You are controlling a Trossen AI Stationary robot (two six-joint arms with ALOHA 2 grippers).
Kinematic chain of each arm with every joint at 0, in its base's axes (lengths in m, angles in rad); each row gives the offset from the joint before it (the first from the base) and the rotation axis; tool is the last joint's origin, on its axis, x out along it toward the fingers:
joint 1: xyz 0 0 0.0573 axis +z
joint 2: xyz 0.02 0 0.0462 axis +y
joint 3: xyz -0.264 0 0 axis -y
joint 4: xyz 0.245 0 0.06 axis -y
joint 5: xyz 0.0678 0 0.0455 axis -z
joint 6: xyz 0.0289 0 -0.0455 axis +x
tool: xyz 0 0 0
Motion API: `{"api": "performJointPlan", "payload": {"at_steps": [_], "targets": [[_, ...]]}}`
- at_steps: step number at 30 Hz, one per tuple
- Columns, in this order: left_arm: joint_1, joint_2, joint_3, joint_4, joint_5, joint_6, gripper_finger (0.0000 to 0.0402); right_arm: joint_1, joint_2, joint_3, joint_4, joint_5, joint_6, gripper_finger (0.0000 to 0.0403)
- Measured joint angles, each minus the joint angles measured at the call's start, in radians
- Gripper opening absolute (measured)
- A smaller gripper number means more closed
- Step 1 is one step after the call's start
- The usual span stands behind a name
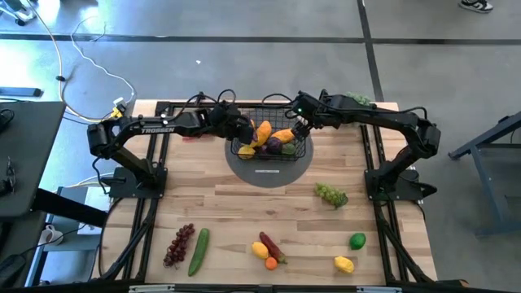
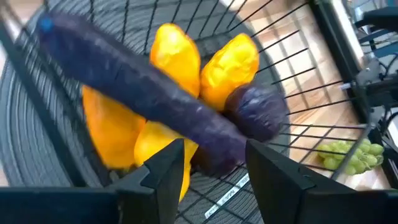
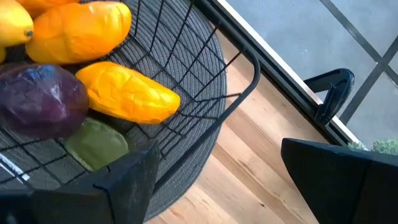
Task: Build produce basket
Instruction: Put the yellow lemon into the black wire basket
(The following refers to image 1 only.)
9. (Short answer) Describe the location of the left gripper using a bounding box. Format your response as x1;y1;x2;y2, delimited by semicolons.
209;103;256;147

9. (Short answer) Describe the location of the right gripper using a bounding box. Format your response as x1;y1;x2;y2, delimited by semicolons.
291;92;326;142

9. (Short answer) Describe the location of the green grape bunch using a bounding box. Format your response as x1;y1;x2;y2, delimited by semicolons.
313;182;350;210

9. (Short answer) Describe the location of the green lime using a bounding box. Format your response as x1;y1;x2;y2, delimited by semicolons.
348;232;367;251

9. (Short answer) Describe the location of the green cucumber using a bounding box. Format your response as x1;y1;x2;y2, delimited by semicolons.
187;227;211;278

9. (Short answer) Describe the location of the red grape bunch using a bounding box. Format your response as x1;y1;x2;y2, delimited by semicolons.
162;222;196;269

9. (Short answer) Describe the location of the round grey woven placemat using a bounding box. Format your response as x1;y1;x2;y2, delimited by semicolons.
224;121;314;189

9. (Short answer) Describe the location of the white and yellow plug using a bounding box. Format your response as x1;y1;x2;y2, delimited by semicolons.
112;96;126;120

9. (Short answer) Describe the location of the white paper sheet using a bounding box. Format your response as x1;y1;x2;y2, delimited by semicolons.
83;185;113;237

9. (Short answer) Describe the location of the silver aluminium extrusion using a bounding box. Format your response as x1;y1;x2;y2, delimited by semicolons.
356;286;403;293
128;284;176;293

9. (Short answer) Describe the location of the blue-grey side table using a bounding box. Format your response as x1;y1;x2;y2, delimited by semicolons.
449;110;521;239

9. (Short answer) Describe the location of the person's shoe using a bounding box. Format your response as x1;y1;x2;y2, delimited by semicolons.
458;0;494;14

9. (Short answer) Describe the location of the black desk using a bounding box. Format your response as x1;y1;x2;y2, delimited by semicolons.
0;100;109;229

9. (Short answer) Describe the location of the white mug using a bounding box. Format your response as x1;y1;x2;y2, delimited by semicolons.
38;224;65;247

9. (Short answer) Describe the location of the black flat bar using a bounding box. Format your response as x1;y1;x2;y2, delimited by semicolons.
0;86;43;98

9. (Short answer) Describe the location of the small black device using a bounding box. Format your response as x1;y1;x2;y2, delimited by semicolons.
0;156;18;196

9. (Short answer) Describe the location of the black wire basket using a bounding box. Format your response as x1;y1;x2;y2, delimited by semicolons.
230;106;308;162

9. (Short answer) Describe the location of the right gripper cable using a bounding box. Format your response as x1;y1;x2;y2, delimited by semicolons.
261;92;296;107

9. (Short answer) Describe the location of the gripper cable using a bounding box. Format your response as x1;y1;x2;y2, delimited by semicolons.
261;92;296;107
178;88;238;123

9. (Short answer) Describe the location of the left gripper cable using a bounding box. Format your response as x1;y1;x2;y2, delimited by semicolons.
178;88;238;123

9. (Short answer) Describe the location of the black table frame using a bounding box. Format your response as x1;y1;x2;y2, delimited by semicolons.
91;91;469;288

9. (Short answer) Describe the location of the white floor cable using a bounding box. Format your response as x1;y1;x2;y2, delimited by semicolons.
69;15;138;107

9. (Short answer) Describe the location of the yellow floor cable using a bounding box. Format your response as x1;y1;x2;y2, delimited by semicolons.
24;0;123;124

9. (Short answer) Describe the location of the black coiled cable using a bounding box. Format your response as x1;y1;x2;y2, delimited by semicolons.
0;107;16;133

